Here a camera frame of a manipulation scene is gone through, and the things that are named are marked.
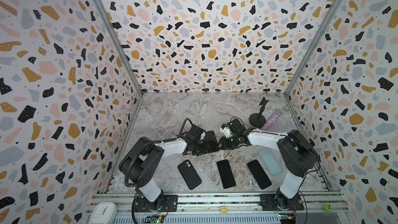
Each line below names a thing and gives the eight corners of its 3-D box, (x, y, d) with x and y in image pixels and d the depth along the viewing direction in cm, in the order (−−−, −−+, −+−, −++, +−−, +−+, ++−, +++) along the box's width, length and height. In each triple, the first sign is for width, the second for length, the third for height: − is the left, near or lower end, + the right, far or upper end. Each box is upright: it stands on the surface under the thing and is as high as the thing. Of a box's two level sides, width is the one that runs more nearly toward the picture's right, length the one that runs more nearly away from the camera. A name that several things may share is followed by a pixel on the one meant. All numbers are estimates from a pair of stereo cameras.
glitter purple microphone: (260, 128, 104) (262, 125, 101) (275, 112, 114) (277, 108, 111) (266, 132, 102) (268, 129, 99) (281, 115, 112) (283, 112, 109)
